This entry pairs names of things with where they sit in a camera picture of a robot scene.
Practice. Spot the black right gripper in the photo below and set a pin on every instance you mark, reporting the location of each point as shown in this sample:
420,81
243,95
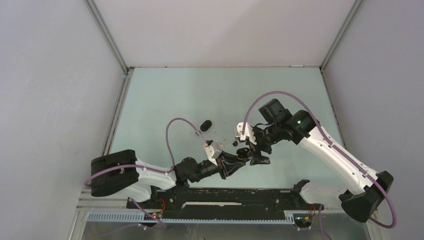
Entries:
255,149

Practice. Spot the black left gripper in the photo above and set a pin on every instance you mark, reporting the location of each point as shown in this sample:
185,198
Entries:
231,163

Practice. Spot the black charging case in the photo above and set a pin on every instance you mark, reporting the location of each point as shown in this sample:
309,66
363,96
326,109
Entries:
242,154

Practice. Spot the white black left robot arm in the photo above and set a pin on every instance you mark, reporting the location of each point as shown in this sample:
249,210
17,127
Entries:
123,174

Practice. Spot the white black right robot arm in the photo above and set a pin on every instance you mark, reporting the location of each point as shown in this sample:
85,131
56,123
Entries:
365,188

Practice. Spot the black closed earbud case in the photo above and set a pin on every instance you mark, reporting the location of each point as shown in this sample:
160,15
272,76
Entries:
206,125

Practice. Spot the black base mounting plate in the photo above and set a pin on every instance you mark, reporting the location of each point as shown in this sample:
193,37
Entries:
225,204

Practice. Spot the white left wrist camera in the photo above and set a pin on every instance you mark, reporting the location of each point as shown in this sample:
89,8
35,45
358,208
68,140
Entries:
213,150

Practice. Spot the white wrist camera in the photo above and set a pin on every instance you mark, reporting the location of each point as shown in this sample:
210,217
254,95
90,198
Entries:
213,150
243,132

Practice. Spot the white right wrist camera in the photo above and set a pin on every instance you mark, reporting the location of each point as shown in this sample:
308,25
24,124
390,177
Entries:
243,132

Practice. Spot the aluminium frame rail right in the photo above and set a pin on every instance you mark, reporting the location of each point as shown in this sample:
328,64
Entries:
343,30

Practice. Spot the aluminium frame rail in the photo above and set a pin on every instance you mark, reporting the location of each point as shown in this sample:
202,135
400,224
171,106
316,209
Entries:
124,81
343,30

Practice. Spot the aluminium frame rail left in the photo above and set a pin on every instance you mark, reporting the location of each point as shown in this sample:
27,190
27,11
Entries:
124,81

